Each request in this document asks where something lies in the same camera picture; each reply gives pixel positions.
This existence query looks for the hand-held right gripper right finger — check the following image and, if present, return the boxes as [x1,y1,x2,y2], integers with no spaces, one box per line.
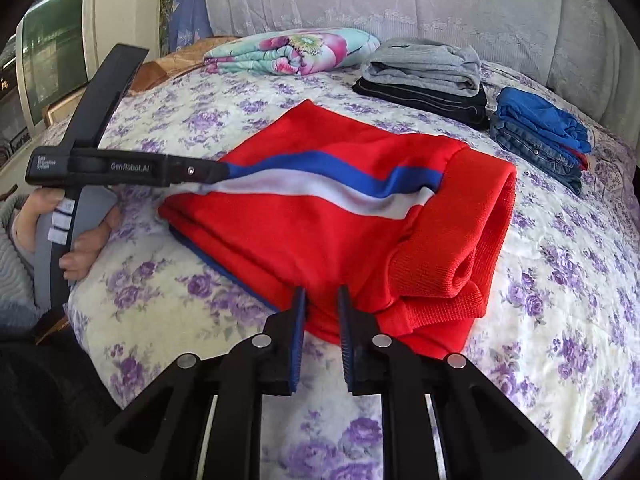
[337,285,583,480]

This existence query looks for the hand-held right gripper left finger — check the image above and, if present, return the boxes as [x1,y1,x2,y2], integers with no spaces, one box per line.
[60,287,307,480]

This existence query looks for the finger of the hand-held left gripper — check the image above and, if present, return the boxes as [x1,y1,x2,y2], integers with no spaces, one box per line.
[171,156,232,185]

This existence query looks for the red pants with striped band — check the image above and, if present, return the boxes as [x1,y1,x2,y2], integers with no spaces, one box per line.
[157,99,518,361]

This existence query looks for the person's left forearm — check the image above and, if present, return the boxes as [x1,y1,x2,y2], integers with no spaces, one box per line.
[0,195,51,321]

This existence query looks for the person's left hand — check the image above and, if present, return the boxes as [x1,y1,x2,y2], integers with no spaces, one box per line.
[12,192,123,281]

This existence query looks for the wooden headboard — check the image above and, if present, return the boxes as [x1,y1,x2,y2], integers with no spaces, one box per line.
[127,52,208,96]

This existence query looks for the white framed window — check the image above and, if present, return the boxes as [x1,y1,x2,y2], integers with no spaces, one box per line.
[15,0,96,131]

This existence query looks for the folded turquoise floral quilt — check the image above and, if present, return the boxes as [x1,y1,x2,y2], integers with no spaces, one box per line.
[202,27,381,78]

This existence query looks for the hanging blue cloth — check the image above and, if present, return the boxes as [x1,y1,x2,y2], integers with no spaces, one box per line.
[167,0,213,53]

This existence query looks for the purple floral bedspread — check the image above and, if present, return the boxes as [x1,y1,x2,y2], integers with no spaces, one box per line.
[35,57,640,480]

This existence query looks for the folded black garment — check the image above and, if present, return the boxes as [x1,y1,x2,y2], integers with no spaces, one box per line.
[351,77,491,131]

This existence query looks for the person's dark trouser leg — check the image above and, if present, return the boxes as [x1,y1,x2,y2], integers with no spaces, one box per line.
[0,310,131,480]

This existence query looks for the folded grey garment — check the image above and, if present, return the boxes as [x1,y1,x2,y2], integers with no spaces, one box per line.
[360,37,483,98]

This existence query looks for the white lace cloth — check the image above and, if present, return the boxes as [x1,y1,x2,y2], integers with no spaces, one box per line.
[205,0,640,131]

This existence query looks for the folded blue jeans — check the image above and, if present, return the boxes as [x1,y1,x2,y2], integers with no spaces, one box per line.
[489,112,586,196]

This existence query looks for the folded bright blue garment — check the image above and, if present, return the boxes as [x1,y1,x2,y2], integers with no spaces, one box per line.
[497,86,593,156]

